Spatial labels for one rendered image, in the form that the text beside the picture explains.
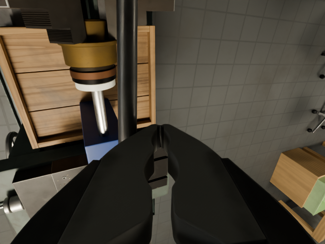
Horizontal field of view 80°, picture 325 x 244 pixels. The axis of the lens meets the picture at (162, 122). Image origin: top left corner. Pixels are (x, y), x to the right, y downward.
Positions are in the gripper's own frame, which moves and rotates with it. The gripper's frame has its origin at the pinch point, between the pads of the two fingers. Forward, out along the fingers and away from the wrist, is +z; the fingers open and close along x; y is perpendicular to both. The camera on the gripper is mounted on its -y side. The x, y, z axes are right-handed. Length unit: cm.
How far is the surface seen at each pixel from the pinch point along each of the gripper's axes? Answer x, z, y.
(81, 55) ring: -11.3, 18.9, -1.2
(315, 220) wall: 288, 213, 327
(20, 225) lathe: -43, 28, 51
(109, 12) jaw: -7.2, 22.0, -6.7
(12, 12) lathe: -31, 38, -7
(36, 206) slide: -34, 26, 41
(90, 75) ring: -10.7, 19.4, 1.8
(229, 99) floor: 72, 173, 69
